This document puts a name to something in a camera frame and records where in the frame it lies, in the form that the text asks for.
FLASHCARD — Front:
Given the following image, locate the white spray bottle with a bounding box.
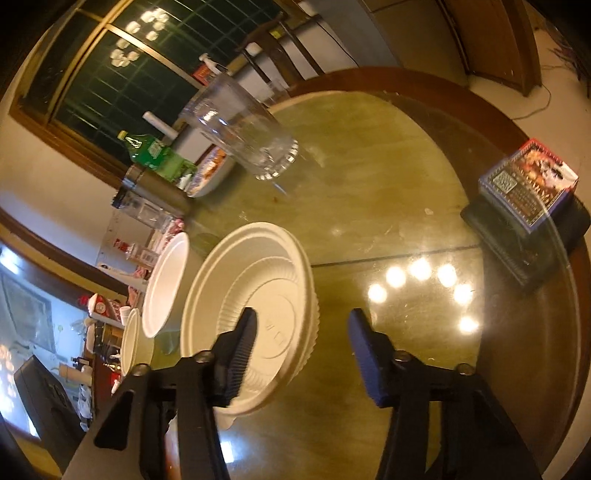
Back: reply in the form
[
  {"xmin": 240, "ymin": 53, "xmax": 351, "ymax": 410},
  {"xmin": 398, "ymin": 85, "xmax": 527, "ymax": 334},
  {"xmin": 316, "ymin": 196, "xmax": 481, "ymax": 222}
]
[{"xmin": 199, "ymin": 53, "xmax": 229, "ymax": 77}]

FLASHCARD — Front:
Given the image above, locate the clear bottle with black lid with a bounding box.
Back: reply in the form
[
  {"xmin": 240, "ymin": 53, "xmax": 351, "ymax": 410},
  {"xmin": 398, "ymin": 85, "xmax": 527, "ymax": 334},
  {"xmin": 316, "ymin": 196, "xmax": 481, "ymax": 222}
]
[{"xmin": 111, "ymin": 189, "xmax": 174, "ymax": 232}]

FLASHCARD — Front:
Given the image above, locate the dark wooden chair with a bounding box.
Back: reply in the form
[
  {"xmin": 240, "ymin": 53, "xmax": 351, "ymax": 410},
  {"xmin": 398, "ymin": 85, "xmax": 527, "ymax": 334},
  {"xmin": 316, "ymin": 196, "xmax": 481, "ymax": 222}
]
[{"xmin": 238, "ymin": 14, "xmax": 326, "ymax": 93}]

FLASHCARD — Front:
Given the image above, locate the white disposable bowl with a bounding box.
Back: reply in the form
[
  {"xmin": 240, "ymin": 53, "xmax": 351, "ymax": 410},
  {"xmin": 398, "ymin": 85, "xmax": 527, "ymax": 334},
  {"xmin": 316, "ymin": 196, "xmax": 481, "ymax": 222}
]
[{"xmin": 141, "ymin": 232, "xmax": 191, "ymax": 339}]

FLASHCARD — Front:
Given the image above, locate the small clear red-capped bottle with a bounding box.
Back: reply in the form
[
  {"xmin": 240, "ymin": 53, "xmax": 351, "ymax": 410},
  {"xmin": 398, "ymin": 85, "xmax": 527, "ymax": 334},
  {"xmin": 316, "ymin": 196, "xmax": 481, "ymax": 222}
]
[{"xmin": 113, "ymin": 237, "xmax": 155, "ymax": 266}]

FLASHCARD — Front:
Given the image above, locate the framed wall painting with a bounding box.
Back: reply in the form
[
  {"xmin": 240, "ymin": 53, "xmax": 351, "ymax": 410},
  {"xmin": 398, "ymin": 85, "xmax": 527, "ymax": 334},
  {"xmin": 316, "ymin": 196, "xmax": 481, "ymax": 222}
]
[{"xmin": 0, "ymin": 270, "xmax": 51, "ymax": 352}]

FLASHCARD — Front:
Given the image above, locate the wooden framed window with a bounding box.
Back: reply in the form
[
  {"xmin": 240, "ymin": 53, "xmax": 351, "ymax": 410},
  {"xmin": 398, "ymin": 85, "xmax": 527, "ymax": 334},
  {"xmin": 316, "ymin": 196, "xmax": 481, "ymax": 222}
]
[{"xmin": 9, "ymin": 0, "xmax": 296, "ymax": 185}]

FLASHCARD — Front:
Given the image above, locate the patterned plate of fried food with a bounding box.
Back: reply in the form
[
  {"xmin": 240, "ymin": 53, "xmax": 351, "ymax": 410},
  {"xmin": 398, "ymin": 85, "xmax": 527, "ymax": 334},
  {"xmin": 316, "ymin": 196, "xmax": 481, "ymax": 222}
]
[{"xmin": 187, "ymin": 147, "xmax": 236, "ymax": 199}]

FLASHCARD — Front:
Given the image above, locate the cream plastic colander bowl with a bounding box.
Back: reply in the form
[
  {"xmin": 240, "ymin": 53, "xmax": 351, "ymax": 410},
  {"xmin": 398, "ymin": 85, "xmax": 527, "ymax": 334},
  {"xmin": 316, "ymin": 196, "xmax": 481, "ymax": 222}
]
[{"xmin": 120, "ymin": 308, "xmax": 153, "ymax": 377}]

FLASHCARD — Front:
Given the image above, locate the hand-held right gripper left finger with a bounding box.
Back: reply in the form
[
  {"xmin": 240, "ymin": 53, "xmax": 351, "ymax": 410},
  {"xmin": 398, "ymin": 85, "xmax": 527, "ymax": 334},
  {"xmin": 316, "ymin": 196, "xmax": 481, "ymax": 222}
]
[{"xmin": 62, "ymin": 307, "xmax": 258, "ymax": 480}]

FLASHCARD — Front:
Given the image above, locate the grey refrigerator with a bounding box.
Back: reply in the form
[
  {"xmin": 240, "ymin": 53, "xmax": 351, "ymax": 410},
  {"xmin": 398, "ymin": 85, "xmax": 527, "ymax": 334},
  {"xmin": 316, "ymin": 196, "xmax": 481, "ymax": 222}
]
[{"xmin": 272, "ymin": 0, "xmax": 400, "ymax": 75}]

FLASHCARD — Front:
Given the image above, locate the black case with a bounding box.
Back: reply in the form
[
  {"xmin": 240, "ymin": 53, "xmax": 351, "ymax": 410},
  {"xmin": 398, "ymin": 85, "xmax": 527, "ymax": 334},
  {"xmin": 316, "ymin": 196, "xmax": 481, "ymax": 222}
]
[{"xmin": 460, "ymin": 194, "xmax": 585, "ymax": 291}]

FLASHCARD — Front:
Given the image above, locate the stainless steel thermos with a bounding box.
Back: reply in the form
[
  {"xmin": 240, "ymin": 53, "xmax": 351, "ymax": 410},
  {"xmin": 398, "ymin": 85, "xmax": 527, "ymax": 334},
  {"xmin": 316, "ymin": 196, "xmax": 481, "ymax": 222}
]
[{"xmin": 121, "ymin": 166, "xmax": 192, "ymax": 214}]

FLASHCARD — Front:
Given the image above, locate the ribbed white plastic bowl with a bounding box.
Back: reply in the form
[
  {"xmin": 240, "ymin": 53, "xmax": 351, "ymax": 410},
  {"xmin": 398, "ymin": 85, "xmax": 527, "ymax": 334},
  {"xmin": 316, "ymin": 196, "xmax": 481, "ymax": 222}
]
[{"xmin": 180, "ymin": 222, "xmax": 320, "ymax": 430}]

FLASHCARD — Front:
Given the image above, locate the green plastic bottle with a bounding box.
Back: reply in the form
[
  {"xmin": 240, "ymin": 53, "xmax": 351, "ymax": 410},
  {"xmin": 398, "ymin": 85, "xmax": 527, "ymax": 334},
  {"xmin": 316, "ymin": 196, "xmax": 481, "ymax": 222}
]
[{"xmin": 117, "ymin": 130, "xmax": 197, "ymax": 182}]

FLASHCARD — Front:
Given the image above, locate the clear glass mug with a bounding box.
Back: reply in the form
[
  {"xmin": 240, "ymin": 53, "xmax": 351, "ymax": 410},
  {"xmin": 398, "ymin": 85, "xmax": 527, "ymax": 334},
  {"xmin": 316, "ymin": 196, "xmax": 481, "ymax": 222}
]
[{"xmin": 178, "ymin": 74, "xmax": 300, "ymax": 182}]

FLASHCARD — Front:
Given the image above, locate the wooden door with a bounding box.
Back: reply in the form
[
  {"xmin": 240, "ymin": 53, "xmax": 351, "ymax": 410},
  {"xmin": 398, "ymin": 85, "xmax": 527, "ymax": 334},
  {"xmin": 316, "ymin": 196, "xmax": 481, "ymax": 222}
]
[{"xmin": 436, "ymin": 0, "xmax": 543, "ymax": 97}]

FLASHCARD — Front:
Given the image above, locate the colourful printed box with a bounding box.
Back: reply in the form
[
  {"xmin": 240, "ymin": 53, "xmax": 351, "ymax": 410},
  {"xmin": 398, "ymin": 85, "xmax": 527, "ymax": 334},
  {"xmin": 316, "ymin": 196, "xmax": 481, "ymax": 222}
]
[{"xmin": 478, "ymin": 138, "xmax": 580, "ymax": 232}]

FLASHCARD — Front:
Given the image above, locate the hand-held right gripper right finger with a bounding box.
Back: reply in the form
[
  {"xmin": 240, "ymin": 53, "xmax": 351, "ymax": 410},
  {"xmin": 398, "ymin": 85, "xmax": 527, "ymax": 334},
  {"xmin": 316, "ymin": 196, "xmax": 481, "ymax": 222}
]
[{"xmin": 347, "ymin": 308, "xmax": 543, "ymax": 480}]

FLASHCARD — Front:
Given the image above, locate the white paper roll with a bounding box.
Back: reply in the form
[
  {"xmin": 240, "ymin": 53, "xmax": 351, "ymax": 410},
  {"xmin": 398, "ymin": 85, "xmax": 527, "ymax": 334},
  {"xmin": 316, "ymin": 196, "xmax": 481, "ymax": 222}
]
[{"xmin": 143, "ymin": 111, "xmax": 178, "ymax": 139}]

